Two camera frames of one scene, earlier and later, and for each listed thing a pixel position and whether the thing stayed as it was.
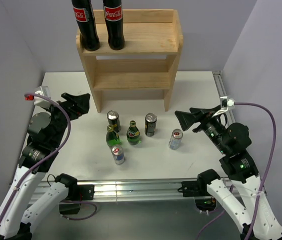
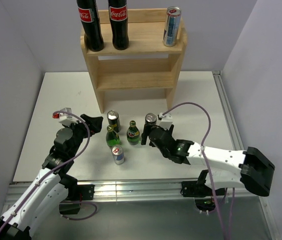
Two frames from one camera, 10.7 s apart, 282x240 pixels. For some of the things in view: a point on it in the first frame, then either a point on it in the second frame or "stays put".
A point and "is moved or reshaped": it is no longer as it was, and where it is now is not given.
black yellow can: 150,124 stays put
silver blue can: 118,153 stays put
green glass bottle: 133,134 stays put
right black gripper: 186,119 → 144,135
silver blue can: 175,139 is moved or reshaped
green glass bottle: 112,138 stays put
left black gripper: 80,107 → 94,123
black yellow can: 114,119 stays put
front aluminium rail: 131,191 stays put
